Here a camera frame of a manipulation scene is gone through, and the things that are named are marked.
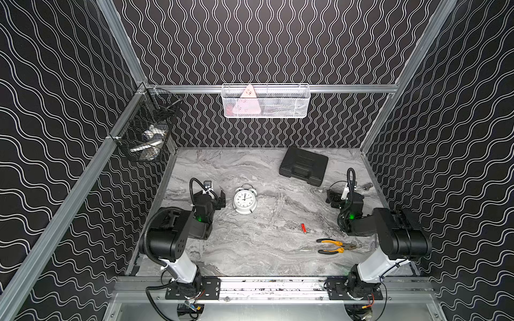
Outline white twin-bell alarm clock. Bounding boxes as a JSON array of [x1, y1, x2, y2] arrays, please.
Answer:
[[232, 183, 258, 215]]

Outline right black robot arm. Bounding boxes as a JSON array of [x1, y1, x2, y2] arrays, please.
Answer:
[[326, 168, 432, 298]]

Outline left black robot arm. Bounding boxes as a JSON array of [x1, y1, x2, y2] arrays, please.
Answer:
[[138, 191, 226, 296]]

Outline black plastic tool case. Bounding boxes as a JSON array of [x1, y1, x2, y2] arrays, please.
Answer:
[[278, 147, 329, 187]]

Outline white items in black basket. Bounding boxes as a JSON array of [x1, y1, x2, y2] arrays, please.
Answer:
[[129, 124, 168, 161]]

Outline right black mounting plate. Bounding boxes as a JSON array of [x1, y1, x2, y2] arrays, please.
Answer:
[[323, 278, 384, 301]]

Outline black mounting plate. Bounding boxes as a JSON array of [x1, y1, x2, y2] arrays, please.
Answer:
[[165, 276, 222, 300], [323, 278, 384, 301]]

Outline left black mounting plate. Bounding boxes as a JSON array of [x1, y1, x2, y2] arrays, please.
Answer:
[[165, 276, 222, 300]]

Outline pink triangle card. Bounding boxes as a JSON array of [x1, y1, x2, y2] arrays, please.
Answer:
[[232, 84, 262, 116]]

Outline yellow-handled pliers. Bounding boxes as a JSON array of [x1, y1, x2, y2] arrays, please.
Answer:
[[316, 238, 358, 255]]

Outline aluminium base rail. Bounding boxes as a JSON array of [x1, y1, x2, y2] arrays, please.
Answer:
[[112, 276, 436, 304]]

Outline black wire mesh basket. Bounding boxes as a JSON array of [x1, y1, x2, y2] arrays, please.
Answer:
[[115, 88, 184, 163]]

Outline white wire mesh basket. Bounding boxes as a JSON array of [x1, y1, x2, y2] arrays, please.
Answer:
[[220, 83, 311, 119]]

